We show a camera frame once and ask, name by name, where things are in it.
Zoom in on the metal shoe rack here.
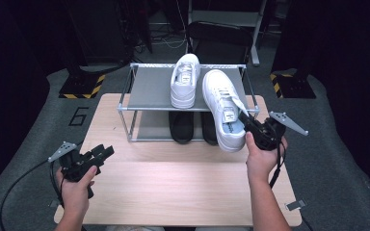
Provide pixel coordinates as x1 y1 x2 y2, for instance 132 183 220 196
116 63 260 143

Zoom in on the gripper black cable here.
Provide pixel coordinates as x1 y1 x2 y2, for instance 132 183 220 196
268 141 287 191
0 158 65 231

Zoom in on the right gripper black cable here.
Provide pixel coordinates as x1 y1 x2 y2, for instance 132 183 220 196
268 141 287 191

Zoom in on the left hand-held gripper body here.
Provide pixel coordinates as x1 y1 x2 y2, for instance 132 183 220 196
47 141 104 184

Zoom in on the black chair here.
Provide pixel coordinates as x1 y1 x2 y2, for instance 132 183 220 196
185 20 255 65

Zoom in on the white cable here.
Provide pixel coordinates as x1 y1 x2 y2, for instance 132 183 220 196
153 37 188 50

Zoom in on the black slipper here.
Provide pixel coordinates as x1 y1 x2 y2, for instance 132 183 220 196
199 111 222 146
168 111 195 145

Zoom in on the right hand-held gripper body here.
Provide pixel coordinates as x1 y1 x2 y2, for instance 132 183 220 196
246 111 309 152

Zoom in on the person's left hand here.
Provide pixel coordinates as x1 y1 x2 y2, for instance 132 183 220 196
55 165 98 210

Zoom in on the person's right hand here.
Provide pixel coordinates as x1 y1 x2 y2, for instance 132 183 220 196
245 131 289 184

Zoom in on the white sneaker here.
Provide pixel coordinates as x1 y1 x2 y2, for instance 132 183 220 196
201 68 251 154
170 53 202 110

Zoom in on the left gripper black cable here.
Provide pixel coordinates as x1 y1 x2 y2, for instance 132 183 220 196
0 158 65 231

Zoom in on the black yellow striped stand base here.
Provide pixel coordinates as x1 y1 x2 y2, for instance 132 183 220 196
269 72 317 99
58 73 107 100

